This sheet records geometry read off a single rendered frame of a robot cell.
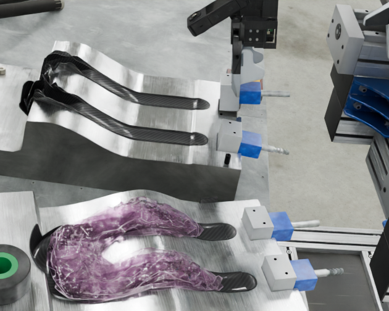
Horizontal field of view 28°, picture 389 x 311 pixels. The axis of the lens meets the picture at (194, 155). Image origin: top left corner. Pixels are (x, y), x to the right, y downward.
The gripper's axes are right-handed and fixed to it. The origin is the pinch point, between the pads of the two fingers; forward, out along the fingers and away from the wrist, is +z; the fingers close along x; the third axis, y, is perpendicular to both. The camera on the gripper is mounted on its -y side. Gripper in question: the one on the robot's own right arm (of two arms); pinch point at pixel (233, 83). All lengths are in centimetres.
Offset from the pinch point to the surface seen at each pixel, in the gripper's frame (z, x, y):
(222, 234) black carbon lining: 13.4, -28.8, -1.6
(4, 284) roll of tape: 3, -54, -30
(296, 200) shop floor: 87, 89, 25
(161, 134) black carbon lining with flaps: 5.9, -9.5, -13.0
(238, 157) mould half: 7.6, -13.9, 1.0
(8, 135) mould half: 4.7, -13.0, -39.8
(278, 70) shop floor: 76, 170, 22
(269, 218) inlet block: 11.0, -27.5, 6.0
